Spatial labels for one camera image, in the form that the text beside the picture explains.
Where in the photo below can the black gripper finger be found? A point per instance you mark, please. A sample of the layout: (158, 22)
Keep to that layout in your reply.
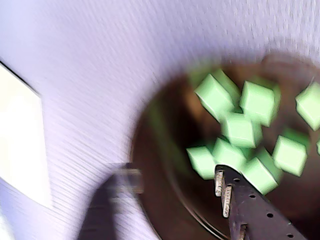
(107, 205)
(252, 215)

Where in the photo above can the blue woven tablecloth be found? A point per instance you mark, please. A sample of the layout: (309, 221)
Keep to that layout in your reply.
(100, 50)

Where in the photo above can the black metal bucket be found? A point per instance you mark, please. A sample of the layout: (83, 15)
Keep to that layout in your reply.
(170, 120)

